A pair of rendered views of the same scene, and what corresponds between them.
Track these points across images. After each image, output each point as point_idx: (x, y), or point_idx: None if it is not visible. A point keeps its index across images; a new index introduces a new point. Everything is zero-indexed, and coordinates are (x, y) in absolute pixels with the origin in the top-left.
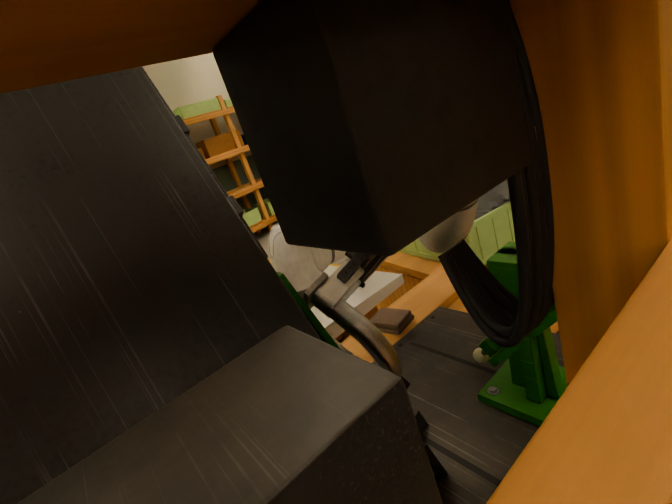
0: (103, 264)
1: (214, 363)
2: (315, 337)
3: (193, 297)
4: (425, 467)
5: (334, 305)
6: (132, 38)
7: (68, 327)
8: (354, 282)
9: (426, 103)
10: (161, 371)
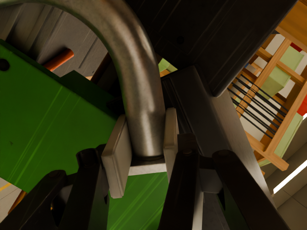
0: (259, 184)
1: (220, 96)
2: (199, 71)
3: (241, 149)
4: None
5: (169, 109)
6: None
7: (246, 147)
8: (173, 129)
9: None
10: (227, 106)
